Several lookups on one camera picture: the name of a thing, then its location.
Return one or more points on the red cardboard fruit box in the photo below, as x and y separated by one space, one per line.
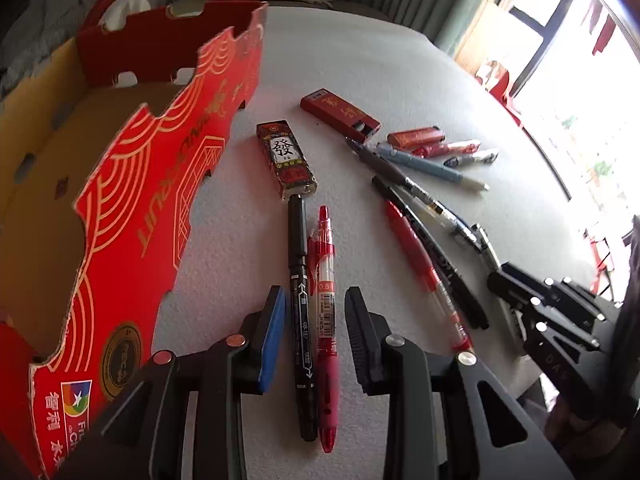
102 154

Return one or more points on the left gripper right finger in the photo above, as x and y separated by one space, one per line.
367 332

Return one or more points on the pink red gel pen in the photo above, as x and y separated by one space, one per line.
322 255

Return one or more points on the red lighter gold characters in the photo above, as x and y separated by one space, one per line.
341 115

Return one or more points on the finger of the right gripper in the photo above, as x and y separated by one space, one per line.
535 314
517 287

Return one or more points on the light blue pen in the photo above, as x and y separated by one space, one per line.
417 163

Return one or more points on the dark grey gel pen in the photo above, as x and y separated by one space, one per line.
435 208

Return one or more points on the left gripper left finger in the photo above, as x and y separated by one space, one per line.
265 341

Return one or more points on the mahjong pattern lighter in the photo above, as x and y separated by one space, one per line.
286 160

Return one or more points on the red patterned gel pen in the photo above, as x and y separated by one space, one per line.
435 150

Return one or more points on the person's right hand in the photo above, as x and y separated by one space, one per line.
589 448

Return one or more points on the slim red lighter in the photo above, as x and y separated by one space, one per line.
415 138

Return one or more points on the red plastic chair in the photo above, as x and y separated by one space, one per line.
495 79

